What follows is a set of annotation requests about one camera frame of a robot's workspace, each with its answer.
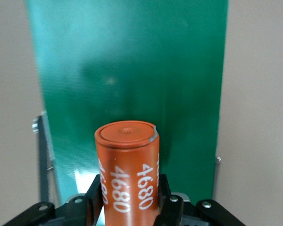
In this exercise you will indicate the orange 4680 battery cylinder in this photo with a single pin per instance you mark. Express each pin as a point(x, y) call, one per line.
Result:
point(129, 164)

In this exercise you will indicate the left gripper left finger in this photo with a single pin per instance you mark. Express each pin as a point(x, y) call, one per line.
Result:
point(92, 207)

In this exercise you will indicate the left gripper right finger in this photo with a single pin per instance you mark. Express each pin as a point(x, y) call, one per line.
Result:
point(169, 212)

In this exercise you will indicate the green conveyor belt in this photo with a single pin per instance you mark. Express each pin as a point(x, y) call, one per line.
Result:
point(132, 58)

